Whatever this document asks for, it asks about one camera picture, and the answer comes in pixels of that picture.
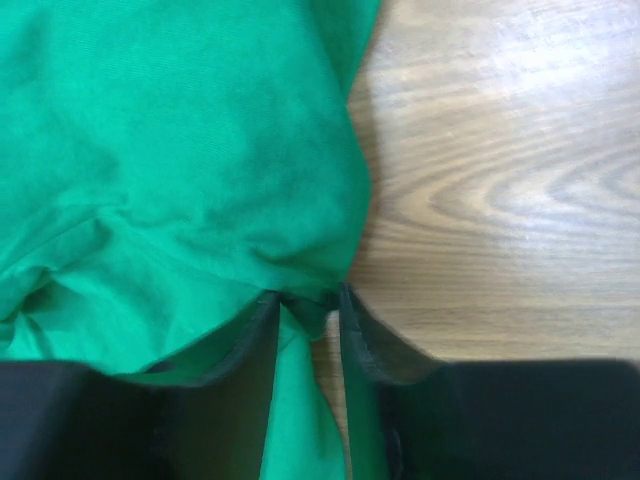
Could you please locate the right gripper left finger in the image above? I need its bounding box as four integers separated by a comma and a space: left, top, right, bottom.
1, 292, 278, 479

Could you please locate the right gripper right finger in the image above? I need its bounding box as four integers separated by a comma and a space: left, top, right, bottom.
339, 285, 639, 479

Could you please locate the green t shirt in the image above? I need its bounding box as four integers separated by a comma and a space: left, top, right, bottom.
1, 1, 379, 479

